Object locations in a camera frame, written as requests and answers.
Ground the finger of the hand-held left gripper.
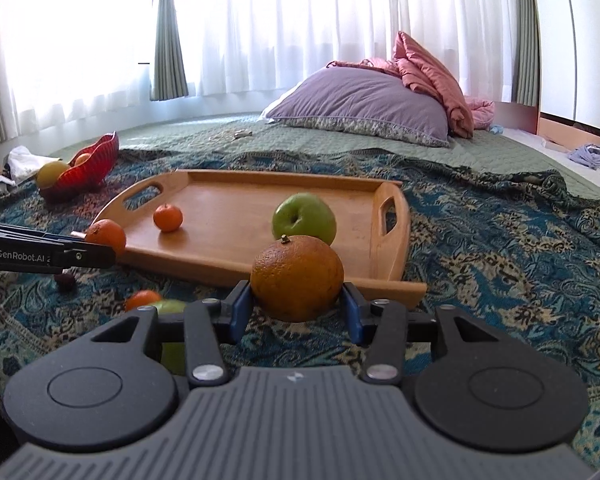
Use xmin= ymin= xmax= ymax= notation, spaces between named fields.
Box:
xmin=40 ymin=230 xmax=90 ymax=244
xmin=60 ymin=243 xmax=117 ymax=270

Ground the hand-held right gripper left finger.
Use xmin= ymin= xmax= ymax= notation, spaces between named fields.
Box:
xmin=95 ymin=280 xmax=254 ymax=387

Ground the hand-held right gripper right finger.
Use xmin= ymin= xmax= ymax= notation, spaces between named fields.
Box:
xmin=342 ymin=283 xmax=497 ymax=387

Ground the smooth medium orange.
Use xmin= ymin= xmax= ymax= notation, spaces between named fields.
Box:
xmin=84 ymin=218 xmax=127 ymax=257

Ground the large rough-skinned orange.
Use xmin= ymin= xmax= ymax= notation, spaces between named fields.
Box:
xmin=250 ymin=234 xmax=345 ymax=322

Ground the wooden tray with handles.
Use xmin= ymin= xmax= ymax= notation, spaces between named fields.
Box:
xmin=90 ymin=168 xmax=428 ymax=310

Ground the yellow-green fruit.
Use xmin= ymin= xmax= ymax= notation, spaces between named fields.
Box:
xmin=36 ymin=160 xmax=72 ymax=190

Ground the small mandarin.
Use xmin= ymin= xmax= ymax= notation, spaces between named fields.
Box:
xmin=124 ymin=289 xmax=162 ymax=312
xmin=153 ymin=203 xmax=184 ymax=234

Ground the red glass bowl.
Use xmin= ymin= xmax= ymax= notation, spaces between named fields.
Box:
xmin=39 ymin=131 xmax=120 ymax=197

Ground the green apple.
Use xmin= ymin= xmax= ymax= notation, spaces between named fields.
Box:
xmin=272 ymin=192 xmax=338 ymax=247
xmin=151 ymin=299 xmax=189 ymax=377

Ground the blue patterned blanket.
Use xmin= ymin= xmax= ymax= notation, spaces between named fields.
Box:
xmin=0 ymin=147 xmax=600 ymax=467

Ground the green quilted bedspread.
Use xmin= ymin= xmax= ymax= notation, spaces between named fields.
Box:
xmin=49 ymin=110 xmax=600 ymax=206

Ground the purple pillow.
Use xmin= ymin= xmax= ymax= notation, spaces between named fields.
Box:
xmin=261 ymin=66 xmax=452 ymax=149

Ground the pink duvet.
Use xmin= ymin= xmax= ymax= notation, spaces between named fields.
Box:
xmin=328 ymin=31 xmax=496 ymax=140

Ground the wooden wardrobe base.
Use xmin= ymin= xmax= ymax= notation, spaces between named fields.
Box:
xmin=536 ymin=113 xmax=600 ymax=157

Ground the pale blue clothes pile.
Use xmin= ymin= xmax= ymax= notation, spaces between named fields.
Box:
xmin=568 ymin=143 xmax=600 ymax=171

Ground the white sheer curtain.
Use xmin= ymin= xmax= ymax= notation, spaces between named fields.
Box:
xmin=0 ymin=0 xmax=531 ymax=128

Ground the white wardrobe door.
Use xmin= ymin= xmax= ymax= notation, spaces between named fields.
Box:
xmin=528 ymin=0 xmax=600 ymax=137

